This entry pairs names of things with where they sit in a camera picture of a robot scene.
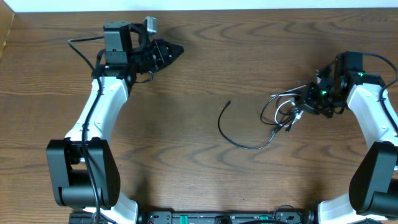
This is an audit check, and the white USB cable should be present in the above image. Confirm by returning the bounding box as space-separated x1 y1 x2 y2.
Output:
270 84 308 127

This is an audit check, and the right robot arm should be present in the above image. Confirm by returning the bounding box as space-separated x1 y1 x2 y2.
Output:
294 51 397 223

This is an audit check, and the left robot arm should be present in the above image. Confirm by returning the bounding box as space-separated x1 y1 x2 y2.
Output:
46 16 184 223

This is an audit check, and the right camera cable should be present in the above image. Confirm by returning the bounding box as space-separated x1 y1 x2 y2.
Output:
360 52 398 134

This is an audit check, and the camera cable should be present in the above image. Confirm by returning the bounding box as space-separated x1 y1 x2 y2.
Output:
360 52 398 134
67 35 106 224

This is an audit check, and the left camera cable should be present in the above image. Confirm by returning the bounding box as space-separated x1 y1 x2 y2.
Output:
67 35 106 224

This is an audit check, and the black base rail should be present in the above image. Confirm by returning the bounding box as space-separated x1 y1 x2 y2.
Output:
68 205 318 224

